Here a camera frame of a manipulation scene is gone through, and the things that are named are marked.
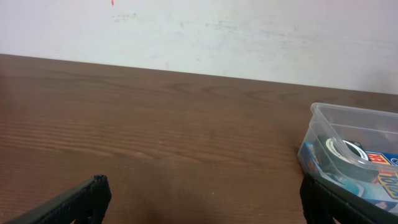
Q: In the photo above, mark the clear plastic container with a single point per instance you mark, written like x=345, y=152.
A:
x=367, y=138

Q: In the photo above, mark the green round-logo box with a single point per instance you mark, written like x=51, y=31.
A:
x=329, y=158

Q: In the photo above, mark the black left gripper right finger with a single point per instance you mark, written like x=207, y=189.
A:
x=326, y=203

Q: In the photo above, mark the blue cool fever box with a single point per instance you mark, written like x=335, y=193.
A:
x=382, y=192

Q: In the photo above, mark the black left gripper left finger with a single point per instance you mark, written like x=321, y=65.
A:
x=85, y=203

